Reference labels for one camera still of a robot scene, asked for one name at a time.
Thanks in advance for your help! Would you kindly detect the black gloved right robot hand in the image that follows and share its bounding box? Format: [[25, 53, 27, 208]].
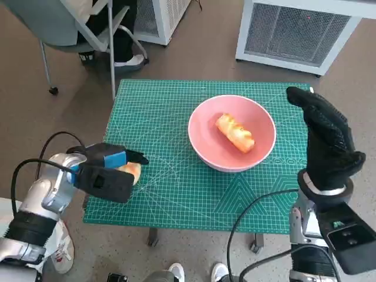
[[286, 86, 367, 191]]

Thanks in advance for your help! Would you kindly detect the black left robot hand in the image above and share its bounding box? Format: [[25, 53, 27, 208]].
[[79, 143, 150, 170]]

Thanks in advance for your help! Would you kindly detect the round toy bread bun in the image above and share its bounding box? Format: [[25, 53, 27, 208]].
[[117, 162, 142, 186]]

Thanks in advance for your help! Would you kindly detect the long toy bread loaf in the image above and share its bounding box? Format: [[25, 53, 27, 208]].
[[216, 113, 256, 154]]

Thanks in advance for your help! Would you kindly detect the pink bowl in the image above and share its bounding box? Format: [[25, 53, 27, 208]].
[[187, 94, 277, 173]]

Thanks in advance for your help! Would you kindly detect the green cutting mat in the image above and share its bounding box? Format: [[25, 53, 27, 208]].
[[82, 78, 315, 235]]

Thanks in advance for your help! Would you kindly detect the grey table leg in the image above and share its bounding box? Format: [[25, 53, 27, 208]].
[[147, 227, 159, 247]]

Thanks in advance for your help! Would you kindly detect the standing person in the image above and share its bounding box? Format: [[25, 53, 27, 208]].
[[0, 196, 76, 276]]

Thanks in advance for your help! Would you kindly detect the table leg with caster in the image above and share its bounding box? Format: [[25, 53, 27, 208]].
[[249, 233, 265, 253]]

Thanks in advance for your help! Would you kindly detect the seated person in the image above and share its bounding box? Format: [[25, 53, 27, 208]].
[[78, 0, 146, 68]]

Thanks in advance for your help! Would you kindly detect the large white mesh cabinet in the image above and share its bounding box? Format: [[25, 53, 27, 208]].
[[234, 0, 364, 78]]

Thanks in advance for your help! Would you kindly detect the small black device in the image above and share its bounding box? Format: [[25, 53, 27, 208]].
[[105, 272, 129, 282]]

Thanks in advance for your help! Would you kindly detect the grey chair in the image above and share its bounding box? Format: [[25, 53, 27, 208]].
[[0, 0, 149, 95]]

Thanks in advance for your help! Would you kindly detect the white shoe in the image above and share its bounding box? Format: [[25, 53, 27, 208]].
[[211, 262, 229, 282], [168, 262, 186, 282]]

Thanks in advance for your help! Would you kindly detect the small white mesh cabinet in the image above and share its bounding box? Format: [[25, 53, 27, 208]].
[[133, 0, 192, 45]]

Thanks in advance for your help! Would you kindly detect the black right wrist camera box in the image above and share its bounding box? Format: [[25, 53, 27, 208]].
[[317, 202, 376, 276]]

